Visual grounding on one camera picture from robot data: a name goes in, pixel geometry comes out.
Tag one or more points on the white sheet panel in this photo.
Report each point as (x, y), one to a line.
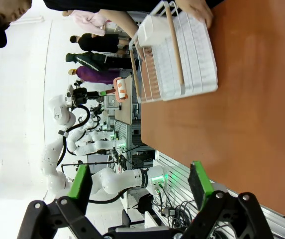
(97, 163)

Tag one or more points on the black office chair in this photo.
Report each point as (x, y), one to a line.
(125, 219)

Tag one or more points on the wooden board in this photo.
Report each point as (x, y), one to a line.
(124, 112)

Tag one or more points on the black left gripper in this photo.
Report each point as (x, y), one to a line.
(80, 95)

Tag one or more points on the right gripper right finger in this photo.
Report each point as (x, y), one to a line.
(202, 184)

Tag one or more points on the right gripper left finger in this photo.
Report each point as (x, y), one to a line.
(80, 184)

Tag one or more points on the person's left hand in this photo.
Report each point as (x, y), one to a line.
(197, 8)

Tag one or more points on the person's right hand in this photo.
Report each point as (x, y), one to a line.
(139, 48)

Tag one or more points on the white slatted table side panel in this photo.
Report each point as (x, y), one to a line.
(179, 171)

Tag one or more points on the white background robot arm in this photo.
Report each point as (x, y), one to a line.
(82, 134)
(92, 149)

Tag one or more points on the person in purple top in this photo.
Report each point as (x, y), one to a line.
(95, 74)

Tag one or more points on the white box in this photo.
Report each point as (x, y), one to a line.
(111, 102)

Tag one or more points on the white cutlery holder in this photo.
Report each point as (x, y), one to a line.
(152, 30)

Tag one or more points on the white drain tray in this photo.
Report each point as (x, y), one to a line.
(210, 62)

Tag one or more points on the black bag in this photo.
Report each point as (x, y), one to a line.
(144, 204)

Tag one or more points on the grey slotted panel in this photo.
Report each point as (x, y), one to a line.
(122, 134)

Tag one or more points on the black bar stand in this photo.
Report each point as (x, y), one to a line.
(95, 163)

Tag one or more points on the person in black shirt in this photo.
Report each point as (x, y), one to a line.
(100, 42)

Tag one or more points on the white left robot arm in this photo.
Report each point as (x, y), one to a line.
(115, 179)

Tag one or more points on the person's right forearm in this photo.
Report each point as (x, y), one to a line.
(120, 22)

